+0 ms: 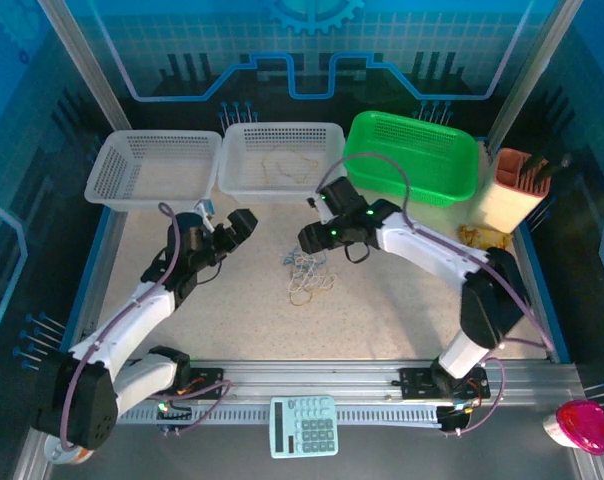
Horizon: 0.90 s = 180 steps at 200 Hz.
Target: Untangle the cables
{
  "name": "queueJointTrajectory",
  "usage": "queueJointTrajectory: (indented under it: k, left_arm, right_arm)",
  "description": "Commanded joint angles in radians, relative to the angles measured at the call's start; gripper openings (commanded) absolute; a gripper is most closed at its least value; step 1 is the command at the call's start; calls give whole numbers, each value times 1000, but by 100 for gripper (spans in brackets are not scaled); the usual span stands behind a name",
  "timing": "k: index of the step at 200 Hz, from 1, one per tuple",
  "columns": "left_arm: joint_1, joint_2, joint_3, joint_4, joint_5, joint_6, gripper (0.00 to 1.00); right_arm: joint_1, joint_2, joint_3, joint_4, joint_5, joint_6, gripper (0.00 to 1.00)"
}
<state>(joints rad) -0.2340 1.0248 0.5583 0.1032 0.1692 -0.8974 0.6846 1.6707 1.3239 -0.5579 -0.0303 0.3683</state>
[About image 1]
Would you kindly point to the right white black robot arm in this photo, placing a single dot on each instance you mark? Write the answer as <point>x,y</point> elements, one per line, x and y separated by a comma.
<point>432,255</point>

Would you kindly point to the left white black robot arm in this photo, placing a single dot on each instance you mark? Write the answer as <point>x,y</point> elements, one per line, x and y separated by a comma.
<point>132,320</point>

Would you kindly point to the green plastic mesh basket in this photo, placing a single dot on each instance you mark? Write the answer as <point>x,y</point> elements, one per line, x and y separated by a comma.
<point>412,150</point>

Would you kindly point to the white plastic mesh basket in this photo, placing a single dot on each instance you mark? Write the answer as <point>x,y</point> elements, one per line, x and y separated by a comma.
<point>132,150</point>
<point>282,135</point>

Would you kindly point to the yellow snack packet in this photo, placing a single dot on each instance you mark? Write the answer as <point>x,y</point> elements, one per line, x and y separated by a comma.
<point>482,237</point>

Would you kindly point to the cream pink utensil holder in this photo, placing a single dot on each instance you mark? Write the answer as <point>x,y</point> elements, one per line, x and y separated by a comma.
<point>502,210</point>

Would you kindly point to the light blue calculator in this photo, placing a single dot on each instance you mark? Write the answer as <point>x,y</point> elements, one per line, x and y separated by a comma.
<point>304,430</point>

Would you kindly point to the tape roll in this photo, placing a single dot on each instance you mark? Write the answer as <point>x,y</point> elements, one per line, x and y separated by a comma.
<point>67,454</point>

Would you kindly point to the white cup with pink lid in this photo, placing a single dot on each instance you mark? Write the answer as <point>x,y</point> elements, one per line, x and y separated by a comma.
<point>582,425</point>

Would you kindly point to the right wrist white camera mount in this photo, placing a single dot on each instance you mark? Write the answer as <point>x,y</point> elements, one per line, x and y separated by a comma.
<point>326,214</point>

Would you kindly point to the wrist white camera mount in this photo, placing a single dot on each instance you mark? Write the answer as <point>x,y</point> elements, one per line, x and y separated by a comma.
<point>209,224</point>
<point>326,214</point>

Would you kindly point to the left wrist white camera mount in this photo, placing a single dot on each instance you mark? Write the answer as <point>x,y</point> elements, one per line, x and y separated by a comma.
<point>209,224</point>

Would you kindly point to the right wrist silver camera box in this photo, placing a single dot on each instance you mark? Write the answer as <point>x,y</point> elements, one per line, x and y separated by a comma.
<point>312,202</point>

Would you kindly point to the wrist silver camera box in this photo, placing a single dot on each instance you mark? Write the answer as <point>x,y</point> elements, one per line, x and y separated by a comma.
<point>205,206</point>
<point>312,202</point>

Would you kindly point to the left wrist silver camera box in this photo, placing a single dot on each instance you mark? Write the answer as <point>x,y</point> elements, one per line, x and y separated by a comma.
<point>205,206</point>

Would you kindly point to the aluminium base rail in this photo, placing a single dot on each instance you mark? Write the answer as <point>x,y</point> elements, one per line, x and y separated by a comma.
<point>312,380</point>

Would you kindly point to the aluminium frame post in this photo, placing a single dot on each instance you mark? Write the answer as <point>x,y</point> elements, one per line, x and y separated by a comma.
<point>535,60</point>
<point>82,60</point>

